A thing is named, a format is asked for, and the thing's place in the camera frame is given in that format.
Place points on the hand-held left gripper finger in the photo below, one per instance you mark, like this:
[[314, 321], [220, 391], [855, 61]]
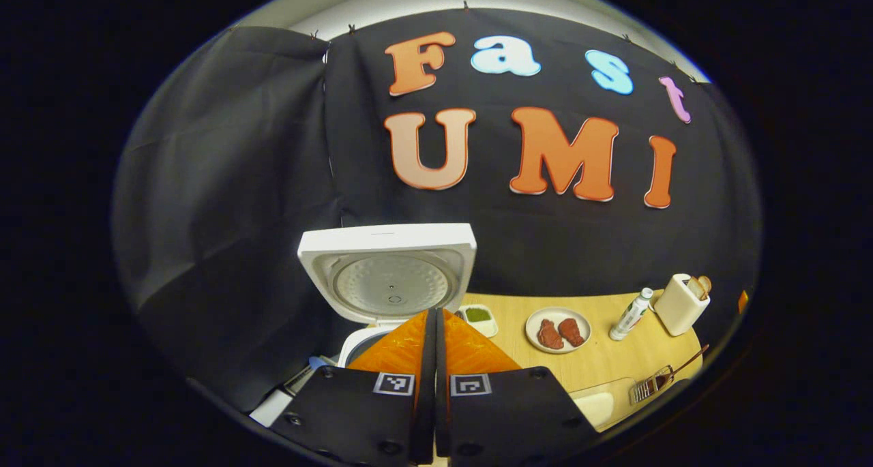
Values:
[[442, 405], [427, 399]]

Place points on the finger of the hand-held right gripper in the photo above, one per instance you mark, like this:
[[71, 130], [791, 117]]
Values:
[[743, 302]]

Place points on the brown wooden spoon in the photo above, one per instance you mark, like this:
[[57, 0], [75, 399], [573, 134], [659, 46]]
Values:
[[660, 383]]

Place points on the white rice cooker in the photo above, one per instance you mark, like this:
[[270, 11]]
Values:
[[389, 283]]

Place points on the toasted bread slice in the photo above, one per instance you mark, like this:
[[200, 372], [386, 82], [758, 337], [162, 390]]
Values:
[[706, 284], [695, 288]]

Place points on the white toaster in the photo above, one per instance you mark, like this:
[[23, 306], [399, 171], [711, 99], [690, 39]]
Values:
[[678, 309]]

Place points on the small white seasoning dish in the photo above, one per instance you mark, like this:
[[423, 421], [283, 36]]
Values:
[[488, 328]]

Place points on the white drink bottle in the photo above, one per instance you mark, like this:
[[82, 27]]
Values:
[[631, 313]]

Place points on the blue oval object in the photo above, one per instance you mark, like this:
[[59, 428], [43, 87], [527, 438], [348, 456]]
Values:
[[318, 363]]

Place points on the brown meat piece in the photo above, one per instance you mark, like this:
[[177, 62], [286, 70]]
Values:
[[550, 335], [571, 331]]

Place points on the round white plate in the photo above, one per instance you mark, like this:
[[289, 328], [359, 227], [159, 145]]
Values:
[[556, 312]]

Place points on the black backdrop cloth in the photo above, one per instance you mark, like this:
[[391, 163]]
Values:
[[239, 181]]

